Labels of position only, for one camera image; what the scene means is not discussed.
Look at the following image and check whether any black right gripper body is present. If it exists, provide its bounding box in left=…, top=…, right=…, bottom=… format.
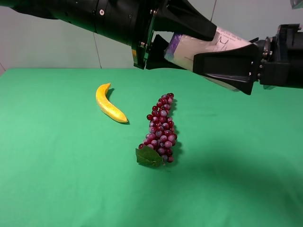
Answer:
left=250, top=24, right=303, bottom=89

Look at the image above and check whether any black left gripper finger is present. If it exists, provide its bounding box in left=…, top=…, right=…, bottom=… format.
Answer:
left=145, top=35, right=185, bottom=70
left=153, top=0, right=217, bottom=41

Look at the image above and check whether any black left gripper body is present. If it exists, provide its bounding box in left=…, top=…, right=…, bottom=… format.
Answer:
left=131, top=0, right=166, bottom=69

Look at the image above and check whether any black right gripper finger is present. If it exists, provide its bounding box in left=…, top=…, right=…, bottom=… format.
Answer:
left=193, top=44, right=259, bottom=95

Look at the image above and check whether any white cylindrical can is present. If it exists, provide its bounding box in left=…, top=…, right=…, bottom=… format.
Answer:
left=164, top=27, right=251, bottom=91

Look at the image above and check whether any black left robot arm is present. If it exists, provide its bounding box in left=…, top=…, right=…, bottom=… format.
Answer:
left=0, top=0, right=217, bottom=70

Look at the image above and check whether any yellow plastic banana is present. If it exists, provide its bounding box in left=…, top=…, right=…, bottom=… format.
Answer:
left=95, top=83, right=128, bottom=123

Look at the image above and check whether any red plastic grape bunch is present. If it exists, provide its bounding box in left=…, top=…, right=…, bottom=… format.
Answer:
left=135, top=93, right=178, bottom=167

